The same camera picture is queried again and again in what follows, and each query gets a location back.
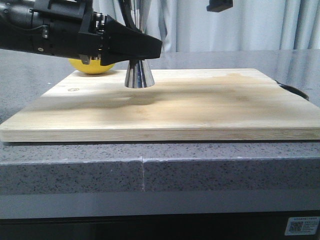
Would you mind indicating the grey curtain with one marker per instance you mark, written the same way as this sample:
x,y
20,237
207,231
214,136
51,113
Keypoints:
x,y
249,25

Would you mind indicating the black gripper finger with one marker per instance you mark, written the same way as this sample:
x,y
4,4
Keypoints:
x,y
121,43
219,5

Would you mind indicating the yellow lemon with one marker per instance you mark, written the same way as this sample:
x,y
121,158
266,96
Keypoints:
x,y
93,68

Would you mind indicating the wooden cutting board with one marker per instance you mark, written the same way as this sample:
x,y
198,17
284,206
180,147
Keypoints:
x,y
184,105

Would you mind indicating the steel double jigger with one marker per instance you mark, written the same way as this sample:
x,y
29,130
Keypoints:
x,y
135,16

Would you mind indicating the white QR code sticker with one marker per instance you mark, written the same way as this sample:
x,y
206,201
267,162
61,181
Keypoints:
x,y
302,226

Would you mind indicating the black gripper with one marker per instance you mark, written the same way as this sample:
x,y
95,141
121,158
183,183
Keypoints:
x,y
61,28

